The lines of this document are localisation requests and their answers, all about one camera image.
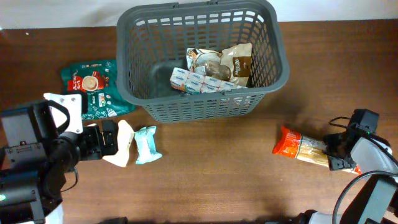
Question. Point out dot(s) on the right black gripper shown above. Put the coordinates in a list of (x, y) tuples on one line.
[(337, 154)]

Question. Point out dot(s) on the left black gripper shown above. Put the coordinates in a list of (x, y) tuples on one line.
[(109, 137)]

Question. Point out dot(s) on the orange spaghetti packet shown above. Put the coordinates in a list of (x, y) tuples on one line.
[(294, 145)]

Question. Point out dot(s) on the green Nescafe coffee bag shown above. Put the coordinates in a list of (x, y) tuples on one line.
[(98, 81)]

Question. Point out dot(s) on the dark grey plastic basket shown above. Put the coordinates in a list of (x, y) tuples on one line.
[(152, 40)]

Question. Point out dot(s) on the Kleenex tissue multipack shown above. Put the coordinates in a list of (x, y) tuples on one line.
[(195, 84)]

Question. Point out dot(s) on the brown white pastry bag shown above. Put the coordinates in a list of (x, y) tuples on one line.
[(232, 64)]

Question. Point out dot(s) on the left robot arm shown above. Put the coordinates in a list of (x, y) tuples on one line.
[(41, 150)]

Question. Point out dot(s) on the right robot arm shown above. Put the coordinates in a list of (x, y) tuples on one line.
[(371, 194)]

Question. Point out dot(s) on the beige crumpled snack bag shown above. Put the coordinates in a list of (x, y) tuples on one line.
[(124, 138)]

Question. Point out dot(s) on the mint green snack packet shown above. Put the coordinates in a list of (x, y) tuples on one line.
[(146, 148)]

